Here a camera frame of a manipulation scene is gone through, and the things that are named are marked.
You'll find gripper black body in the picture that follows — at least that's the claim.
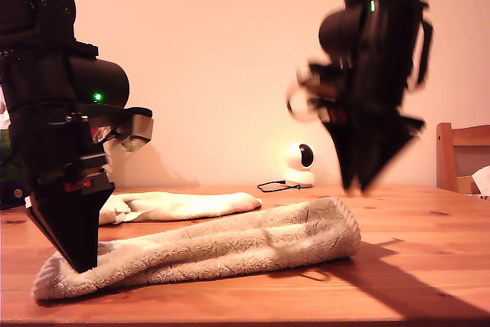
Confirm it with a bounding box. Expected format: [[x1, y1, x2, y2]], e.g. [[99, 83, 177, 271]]
[[9, 114, 110, 198]]

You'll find white towel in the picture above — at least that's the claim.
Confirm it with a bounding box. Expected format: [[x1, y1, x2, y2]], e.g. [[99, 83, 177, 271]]
[[97, 190, 264, 227]]

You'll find beige fluffy tea towel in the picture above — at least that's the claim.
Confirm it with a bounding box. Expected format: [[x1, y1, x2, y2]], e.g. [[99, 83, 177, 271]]
[[31, 195, 363, 301]]

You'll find dark blue box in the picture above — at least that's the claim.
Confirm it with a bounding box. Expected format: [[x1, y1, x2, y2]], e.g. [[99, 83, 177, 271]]
[[0, 181, 31, 210]]

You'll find dark green paper bag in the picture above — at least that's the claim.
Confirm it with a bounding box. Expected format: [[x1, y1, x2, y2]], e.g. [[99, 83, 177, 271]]
[[0, 127, 16, 182]]

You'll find wooden chair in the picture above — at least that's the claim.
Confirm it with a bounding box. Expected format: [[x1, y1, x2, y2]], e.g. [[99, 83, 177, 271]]
[[437, 122, 490, 195]]

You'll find white round security camera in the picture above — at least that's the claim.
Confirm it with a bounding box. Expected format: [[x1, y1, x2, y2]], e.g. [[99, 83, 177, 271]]
[[282, 142, 317, 189]]

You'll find black security camera cable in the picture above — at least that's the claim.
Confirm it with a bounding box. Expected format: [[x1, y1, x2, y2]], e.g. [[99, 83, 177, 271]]
[[256, 178, 303, 193]]

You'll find arm thick black cable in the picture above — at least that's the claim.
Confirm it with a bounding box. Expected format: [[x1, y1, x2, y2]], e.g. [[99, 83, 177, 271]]
[[411, 20, 434, 87]]

